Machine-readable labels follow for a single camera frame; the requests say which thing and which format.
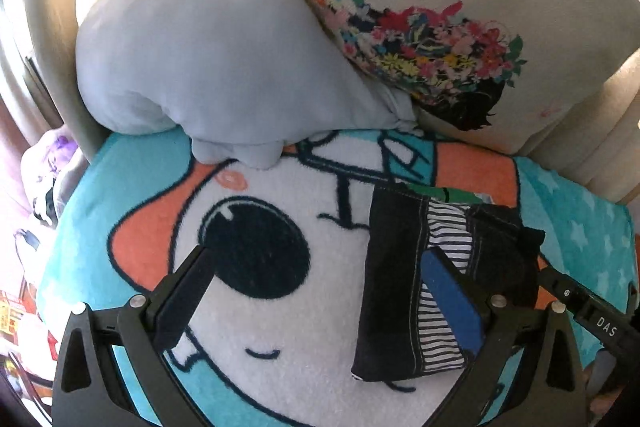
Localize black striped pants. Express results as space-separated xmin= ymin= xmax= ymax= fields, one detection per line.
xmin=352 ymin=184 xmax=546 ymax=383

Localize person's right hand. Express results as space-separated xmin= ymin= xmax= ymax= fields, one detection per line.
xmin=582 ymin=348 xmax=631 ymax=426

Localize teal cartoon fleece blanket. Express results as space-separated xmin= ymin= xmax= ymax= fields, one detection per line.
xmin=37 ymin=130 xmax=638 ymax=426

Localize beige headboard cushion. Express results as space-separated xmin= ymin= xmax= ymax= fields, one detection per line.
xmin=519 ymin=0 xmax=640 ymax=208

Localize purple white clothes pile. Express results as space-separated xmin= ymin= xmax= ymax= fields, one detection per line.
xmin=0 ymin=123 xmax=91 ymax=427

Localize grey plush toy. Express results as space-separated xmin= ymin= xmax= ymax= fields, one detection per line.
xmin=76 ymin=0 xmax=416 ymax=169

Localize floral print cream pillow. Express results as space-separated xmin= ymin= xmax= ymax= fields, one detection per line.
xmin=308 ymin=0 xmax=639 ymax=154

